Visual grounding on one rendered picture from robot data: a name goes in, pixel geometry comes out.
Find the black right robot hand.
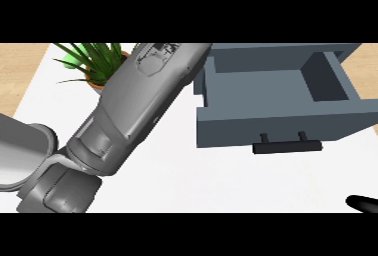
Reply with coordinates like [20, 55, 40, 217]
[345, 195, 378, 214]

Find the blue-grey open drawer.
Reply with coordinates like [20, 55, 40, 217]
[196, 50, 378, 149]

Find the blue-grey cabinet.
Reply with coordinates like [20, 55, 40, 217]
[193, 42, 364, 96]

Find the terracotta plant pot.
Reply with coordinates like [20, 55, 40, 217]
[83, 49, 133, 96]

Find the green potted plant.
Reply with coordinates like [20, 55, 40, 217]
[52, 42, 125, 86]

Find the light green bottle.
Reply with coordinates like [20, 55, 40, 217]
[61, 46, 89, 70]

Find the black drawer handle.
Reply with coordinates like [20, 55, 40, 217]
[252, 131, 325, 155]

